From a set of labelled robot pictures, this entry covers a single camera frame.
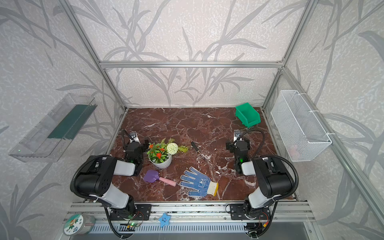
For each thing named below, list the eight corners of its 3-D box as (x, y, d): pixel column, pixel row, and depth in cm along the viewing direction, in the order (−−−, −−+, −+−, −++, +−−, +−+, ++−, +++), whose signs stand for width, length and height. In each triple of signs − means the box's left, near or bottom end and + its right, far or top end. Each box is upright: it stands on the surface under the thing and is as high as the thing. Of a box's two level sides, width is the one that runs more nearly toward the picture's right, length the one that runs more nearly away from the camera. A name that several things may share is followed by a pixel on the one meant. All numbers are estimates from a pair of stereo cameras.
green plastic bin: (246, 128, 108) (248, 123, 104) (233, 112, 119) (234, 107, 114) (260, 122, 112) (262, 117, 107) (246, 107, 122) (248, 102, 117)
